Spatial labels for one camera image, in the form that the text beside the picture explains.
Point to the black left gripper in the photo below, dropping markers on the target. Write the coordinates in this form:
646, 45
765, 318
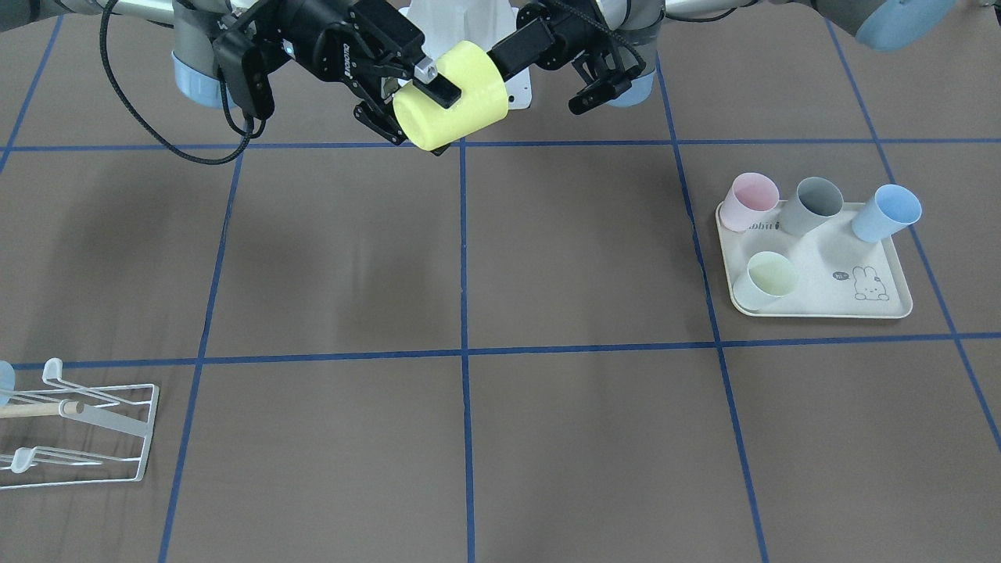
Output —
576, 33

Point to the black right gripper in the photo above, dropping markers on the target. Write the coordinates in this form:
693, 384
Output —
319, 41

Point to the pale green white cup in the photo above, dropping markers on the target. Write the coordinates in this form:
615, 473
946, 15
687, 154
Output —
767, 278

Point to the light blue plastic cup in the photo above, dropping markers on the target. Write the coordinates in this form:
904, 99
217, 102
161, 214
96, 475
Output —
7, 382

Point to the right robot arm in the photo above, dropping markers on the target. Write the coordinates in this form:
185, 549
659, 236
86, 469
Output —
195, 25

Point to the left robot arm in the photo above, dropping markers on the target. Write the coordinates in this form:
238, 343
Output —
612, 45

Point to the pink plastic cup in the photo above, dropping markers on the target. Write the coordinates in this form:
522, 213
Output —
750, 198

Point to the grey plastic cup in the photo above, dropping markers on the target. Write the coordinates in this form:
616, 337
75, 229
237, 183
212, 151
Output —
815, 202

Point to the cream rabbit tray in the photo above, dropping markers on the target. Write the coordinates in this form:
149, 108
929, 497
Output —
839, 275

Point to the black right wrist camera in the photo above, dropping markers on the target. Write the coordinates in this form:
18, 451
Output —
244, 71

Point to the white wire cup rack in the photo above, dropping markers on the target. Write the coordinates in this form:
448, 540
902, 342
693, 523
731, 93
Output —
128, 411

